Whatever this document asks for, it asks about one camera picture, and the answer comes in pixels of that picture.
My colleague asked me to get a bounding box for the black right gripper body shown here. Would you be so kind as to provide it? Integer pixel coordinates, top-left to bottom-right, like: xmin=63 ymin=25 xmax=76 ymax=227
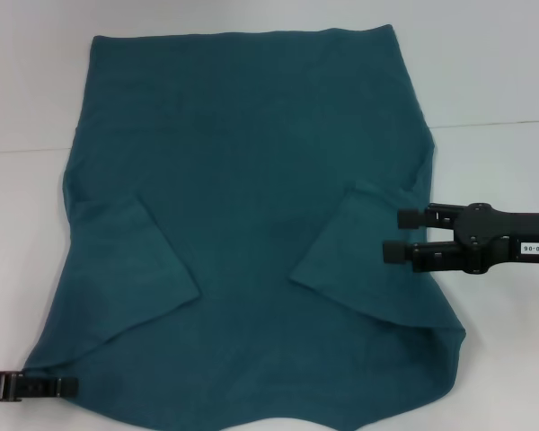
xmin=457 ymin=204 xmax=539 ymax=276

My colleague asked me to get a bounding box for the blue teal shirt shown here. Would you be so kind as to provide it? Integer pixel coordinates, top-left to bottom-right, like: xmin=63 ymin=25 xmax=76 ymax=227
xmin=24 ymin=24 xmax=467 ymax=431

